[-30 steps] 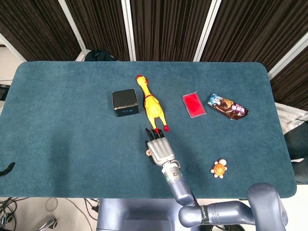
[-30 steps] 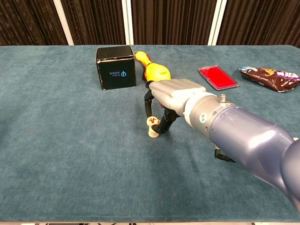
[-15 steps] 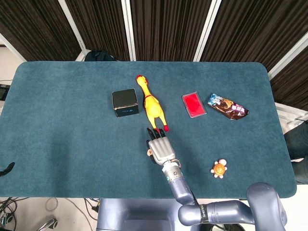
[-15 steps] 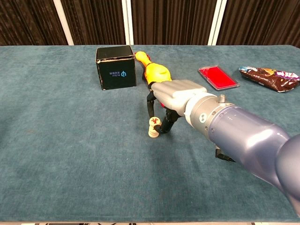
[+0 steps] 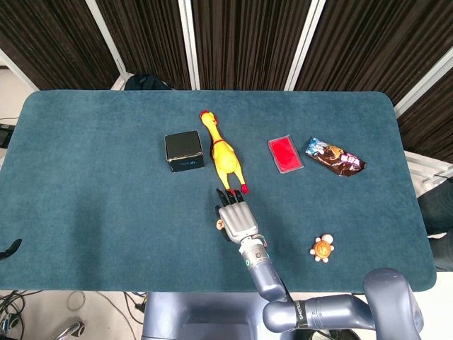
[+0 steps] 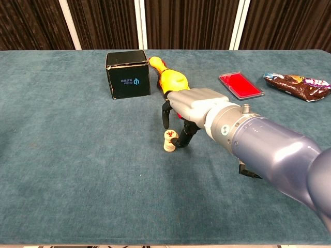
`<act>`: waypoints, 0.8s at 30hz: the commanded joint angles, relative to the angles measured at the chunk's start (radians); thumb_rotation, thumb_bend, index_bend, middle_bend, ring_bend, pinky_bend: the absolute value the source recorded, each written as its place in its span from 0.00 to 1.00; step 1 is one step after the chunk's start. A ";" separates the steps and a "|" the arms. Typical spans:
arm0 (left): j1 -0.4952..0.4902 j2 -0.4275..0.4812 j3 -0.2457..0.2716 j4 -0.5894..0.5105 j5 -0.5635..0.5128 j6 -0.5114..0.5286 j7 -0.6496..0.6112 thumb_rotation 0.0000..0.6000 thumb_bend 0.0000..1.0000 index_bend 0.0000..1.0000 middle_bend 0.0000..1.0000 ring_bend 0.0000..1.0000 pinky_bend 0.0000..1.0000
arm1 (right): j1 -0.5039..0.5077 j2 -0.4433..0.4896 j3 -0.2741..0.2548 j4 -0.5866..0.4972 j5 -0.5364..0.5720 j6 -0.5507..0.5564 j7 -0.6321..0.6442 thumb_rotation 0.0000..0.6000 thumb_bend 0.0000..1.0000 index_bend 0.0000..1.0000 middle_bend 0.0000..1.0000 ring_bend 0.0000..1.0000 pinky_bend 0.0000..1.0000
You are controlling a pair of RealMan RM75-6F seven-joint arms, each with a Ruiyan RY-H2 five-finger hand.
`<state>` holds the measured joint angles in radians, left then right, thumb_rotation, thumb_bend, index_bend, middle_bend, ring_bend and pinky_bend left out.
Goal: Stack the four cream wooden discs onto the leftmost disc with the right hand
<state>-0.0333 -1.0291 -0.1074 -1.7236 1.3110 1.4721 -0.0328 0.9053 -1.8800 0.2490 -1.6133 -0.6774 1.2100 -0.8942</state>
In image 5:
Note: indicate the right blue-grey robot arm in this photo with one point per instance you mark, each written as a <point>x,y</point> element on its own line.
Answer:
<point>265,276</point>

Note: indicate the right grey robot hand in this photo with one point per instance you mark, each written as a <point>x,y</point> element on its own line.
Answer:
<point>239,219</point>

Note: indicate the person in dark jeans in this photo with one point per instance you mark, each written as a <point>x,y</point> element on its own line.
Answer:
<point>439,212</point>

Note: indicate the red ink pad case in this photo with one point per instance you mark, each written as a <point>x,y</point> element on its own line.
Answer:
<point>286,154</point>

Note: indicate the brown snack bag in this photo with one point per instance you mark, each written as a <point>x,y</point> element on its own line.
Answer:
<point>336,157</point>

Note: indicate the orange turtle toy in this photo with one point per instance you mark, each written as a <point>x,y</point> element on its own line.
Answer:
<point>322,249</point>

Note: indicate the blue carpet table mat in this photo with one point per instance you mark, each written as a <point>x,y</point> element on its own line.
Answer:
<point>106,177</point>

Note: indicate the chrome metal leg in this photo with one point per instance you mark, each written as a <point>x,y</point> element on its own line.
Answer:
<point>72,327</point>

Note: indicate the wooden token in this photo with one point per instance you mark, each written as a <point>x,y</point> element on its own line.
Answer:
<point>219,224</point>

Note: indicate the dark fabric partition panel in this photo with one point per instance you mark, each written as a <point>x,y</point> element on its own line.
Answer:
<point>371,35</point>
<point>247,35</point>
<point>148,35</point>
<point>431,124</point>
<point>53,35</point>

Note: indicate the white metal rack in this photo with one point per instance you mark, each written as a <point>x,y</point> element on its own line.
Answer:
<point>430,170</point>

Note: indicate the blue-grey robot torso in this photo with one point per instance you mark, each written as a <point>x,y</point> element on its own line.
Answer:
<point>205,318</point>

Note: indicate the black electronic device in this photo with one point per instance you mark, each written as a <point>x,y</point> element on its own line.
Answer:
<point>4,135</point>

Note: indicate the yellow rubber chicken toy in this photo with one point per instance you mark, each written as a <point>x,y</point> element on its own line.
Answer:
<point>223,156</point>

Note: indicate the dark chair back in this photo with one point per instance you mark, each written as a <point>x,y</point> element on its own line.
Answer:
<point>145,82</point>

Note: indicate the black cardboard box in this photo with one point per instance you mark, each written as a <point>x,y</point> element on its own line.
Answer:
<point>184,145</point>

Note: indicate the black trash bin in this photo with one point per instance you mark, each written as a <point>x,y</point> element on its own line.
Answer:
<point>325,335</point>

